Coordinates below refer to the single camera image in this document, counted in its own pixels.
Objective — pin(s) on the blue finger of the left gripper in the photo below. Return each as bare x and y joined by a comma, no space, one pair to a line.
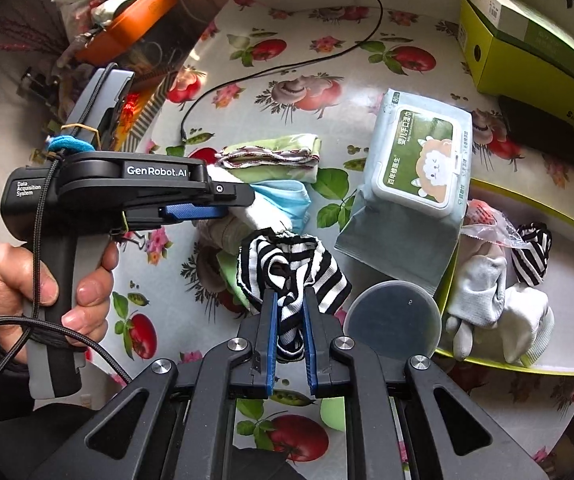
190,212
223,189

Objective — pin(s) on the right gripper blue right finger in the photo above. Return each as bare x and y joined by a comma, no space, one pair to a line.
317,340

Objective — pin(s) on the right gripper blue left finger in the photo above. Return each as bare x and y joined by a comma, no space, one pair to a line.
265,346

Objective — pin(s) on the cream striped towel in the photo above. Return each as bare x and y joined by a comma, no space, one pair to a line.
228,232

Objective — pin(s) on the black white striped sock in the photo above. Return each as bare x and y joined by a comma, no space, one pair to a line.
531,262
288,263

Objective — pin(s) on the grey white knit glove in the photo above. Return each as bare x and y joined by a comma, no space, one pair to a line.
478,296

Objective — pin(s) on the clear plastic wrapper red print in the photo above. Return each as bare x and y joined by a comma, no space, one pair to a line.
484,222

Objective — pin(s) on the green microfiber cloth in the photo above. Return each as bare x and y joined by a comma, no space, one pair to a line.
227,264

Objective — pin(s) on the round plastic container lid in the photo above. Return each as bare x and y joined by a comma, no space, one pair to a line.
396,319

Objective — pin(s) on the folded light blue cloth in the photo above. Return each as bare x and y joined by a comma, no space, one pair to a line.
291,197

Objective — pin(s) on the folded green patterned cloths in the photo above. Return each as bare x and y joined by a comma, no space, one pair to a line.
294,157

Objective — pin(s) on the yellow printed carton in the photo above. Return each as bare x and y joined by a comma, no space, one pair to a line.
137,116

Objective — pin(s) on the baby wipes pack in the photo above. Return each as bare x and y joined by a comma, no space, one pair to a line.
407,214

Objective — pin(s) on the orange tray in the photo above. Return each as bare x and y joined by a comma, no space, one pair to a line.
124,31

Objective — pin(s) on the yellow-green box lid tray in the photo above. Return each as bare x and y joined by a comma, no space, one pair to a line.
558,358

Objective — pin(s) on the yellow-green shoebox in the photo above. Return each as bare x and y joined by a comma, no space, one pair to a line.
501,69

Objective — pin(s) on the white green flat box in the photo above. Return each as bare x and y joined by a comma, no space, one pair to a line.
514,20

